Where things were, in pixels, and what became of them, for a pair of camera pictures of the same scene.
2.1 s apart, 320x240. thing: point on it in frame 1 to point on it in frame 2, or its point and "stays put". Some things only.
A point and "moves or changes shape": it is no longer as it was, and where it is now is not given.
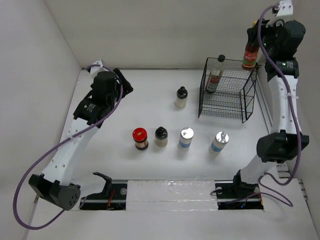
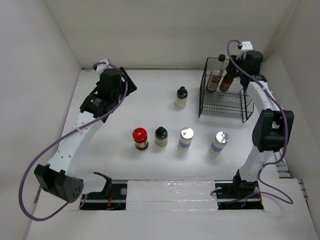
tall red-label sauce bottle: (215, 75) stays put
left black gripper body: (114, 96) stays put
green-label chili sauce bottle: (251, 53) moves or changes shape
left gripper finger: (119, 73) to (127, 77)
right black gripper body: (269, 38) to (239, 61)
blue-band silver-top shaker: (186, 137) stays put
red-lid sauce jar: (140, 137) stays put
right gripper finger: (252, 32) to (231, 69)
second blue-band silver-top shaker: (219, 142) stays put
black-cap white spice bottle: (161, 137) stays put
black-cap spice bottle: (181, 100) stays put
